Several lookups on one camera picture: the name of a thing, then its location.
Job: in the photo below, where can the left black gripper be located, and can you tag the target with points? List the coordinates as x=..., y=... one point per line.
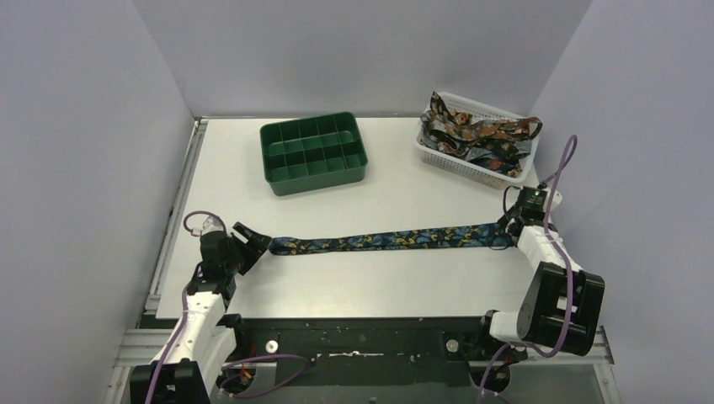
x=243, y=245

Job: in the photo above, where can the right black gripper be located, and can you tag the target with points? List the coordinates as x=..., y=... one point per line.
x=504, y=220

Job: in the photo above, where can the blue patterned tie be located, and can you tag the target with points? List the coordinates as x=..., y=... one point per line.
x=490, y=235

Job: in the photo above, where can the green compartment tray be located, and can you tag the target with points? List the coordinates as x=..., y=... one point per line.
x=312, y=153

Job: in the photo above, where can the white plastic basket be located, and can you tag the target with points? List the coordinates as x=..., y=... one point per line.
x=464, y=169

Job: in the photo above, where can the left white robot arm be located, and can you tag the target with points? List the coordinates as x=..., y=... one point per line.
x=186, y=368

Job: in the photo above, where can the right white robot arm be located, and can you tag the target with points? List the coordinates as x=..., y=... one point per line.
x=561, y=307

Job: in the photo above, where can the pile of patterned ties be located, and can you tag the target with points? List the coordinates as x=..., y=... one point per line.
x=498, y=145

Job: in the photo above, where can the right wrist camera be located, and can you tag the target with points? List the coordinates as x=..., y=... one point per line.
x=551, y=198

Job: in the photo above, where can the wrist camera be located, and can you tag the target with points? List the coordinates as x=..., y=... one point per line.
x=551, y=198
x=210, y=224

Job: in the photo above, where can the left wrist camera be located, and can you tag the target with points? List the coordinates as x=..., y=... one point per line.
x=210, y=224

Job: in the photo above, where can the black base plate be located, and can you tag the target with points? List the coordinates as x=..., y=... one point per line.
x=362, y=352

